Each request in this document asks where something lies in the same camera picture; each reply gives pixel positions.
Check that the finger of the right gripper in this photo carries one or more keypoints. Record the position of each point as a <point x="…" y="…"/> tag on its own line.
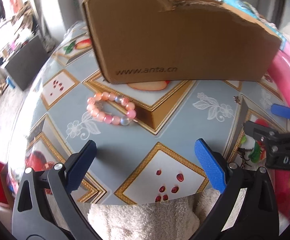
<point x="280" y="110"/>
<point x="259" y="132"/>

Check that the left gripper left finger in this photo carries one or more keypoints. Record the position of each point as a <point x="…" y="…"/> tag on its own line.
<point x="32" y="217"/>

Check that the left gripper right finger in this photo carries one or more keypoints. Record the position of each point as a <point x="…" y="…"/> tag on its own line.
<point x="246" y="207"/>

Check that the white fluffy garment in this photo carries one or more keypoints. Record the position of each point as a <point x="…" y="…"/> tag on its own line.
<point x="174" y="219"/>

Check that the dark grey cabinet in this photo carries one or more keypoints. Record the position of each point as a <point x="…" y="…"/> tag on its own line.
<point x="26" y="63"/>

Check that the brown cardboard box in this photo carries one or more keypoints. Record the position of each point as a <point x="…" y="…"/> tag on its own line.
<point x="161" y="40"/>

